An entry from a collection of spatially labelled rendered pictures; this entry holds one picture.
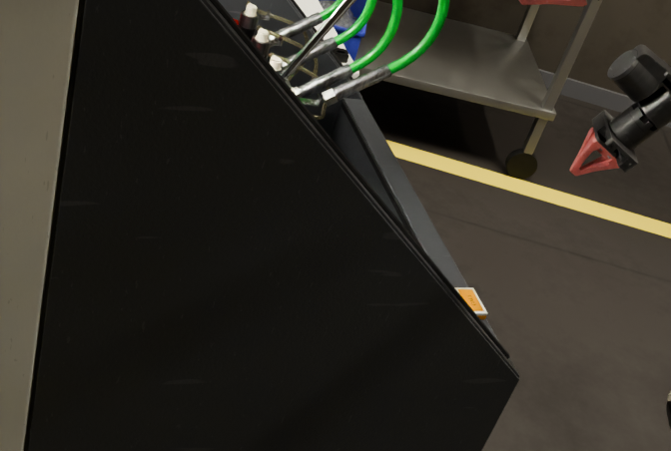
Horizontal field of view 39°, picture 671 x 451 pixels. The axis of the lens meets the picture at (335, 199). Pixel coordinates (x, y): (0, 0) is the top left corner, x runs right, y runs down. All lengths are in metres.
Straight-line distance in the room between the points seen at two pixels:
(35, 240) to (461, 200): 2.58
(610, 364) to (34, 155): 2.33
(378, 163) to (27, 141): 0.80
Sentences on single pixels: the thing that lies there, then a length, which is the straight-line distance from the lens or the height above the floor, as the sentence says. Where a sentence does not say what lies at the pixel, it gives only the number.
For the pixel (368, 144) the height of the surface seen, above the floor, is 0.95.
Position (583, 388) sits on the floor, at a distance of 2.82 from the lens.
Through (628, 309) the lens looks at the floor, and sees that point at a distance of 3.22.
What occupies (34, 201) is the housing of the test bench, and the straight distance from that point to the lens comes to 0.86.
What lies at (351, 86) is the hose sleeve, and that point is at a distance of 1.27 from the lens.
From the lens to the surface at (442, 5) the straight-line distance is 1.25.
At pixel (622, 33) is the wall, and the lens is 4.37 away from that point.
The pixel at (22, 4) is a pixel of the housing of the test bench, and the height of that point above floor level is 1.38.
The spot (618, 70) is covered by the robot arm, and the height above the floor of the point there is 1.19.
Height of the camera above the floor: 1.71
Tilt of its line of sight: 33 degrees down
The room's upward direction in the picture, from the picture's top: 18 degrees clockwise
